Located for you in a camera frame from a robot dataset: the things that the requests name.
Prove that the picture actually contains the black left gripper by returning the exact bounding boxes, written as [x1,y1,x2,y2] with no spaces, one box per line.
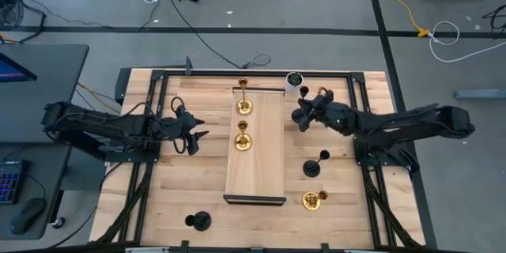
[156,105,210,157]

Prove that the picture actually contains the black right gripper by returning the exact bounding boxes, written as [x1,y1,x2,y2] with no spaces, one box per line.
[296,89,337,133]

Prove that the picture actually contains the gold candlestick holder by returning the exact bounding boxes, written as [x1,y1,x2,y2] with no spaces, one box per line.
[302,190,330,212]
[236,77,255,116]
[234,120,254,152]

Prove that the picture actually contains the white pot with green plant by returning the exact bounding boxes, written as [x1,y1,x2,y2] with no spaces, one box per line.
[285,71,305,96]

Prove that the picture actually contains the wooden riser shelf black legs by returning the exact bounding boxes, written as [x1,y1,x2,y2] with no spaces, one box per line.
[223,86,288,206]

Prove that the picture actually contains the dark grey desk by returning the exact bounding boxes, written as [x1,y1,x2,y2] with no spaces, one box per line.
[0,43,90,144]
[0,142,73,242]

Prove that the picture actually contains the grey metal bar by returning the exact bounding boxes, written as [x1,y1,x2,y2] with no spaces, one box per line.
[454,89,506,100]

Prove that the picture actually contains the black computer mouse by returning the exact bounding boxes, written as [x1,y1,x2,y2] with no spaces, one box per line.
[9,197,47,236]

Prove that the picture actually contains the backlit black keyboard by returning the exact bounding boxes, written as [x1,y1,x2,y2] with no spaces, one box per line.
[0,160,31,206]

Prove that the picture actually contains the lit computer monitor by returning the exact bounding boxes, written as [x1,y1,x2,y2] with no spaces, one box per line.
[0,51,39,84]

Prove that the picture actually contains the black floor fan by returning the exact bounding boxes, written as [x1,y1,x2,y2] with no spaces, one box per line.
[0,0,25,32]

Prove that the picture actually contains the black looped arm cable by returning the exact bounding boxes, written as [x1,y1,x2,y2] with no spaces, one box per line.
[170,96,187,118]
[172,137,191,156]

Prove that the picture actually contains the black aluminium table frame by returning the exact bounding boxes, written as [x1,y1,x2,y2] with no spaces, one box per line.
[94,69,426,253]

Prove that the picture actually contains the long black floor cable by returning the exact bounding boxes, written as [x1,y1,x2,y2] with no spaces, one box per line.
[157,0,272,70]

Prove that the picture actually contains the thin yellow cable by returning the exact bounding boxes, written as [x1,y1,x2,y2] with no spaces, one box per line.
[77,81,122,114]

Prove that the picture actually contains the yellow extension cable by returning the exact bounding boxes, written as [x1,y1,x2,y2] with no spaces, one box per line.
[386,0,431,39]

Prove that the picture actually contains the white floor cable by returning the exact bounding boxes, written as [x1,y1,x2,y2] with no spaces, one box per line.
[428,21,506,64]

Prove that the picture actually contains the thin black fan cable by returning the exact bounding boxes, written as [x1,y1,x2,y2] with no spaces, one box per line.
[18,0,116,32]

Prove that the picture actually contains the black tangled cable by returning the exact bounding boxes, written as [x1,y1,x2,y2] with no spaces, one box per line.
[481,4,506,33]

